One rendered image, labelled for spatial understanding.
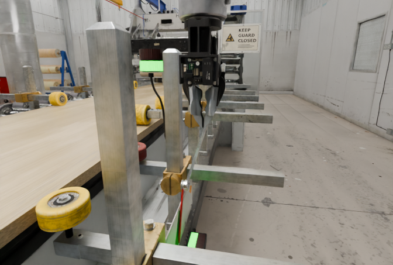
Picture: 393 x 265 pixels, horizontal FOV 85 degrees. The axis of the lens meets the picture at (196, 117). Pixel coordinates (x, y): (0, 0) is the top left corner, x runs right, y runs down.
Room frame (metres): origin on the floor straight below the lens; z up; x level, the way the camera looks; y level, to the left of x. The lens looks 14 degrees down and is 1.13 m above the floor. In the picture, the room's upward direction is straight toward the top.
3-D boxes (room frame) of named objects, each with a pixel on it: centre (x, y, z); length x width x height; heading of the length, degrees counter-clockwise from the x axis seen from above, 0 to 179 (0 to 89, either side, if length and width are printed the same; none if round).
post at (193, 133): (0.75, 0.01, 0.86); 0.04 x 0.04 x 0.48; 80
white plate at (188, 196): (0.47, 0.04, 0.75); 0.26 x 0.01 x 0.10; 170
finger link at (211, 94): (0.43, -0.03, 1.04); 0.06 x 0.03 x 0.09; 170
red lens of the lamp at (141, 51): (0.52, 0.10, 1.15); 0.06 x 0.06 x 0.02
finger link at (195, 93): (0.44, 0.00, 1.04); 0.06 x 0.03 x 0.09; 170
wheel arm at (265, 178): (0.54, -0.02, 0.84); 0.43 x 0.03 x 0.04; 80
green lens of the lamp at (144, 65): (0.52, 0.10, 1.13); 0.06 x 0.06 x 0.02
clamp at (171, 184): (0.53, 0.05, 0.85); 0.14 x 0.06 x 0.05; 170
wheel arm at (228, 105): (1.03, -0.07, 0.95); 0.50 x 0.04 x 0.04; 80
